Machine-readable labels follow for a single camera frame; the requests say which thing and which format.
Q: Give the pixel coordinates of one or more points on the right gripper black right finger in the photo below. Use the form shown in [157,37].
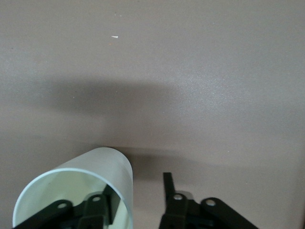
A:
[181,212]

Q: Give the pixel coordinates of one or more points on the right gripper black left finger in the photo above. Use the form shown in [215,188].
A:
[95,210]

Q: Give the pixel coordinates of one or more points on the white plastic cup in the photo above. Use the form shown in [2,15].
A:
[109,164]

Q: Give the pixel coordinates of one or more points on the brown table mat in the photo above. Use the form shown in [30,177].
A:
[190,71]

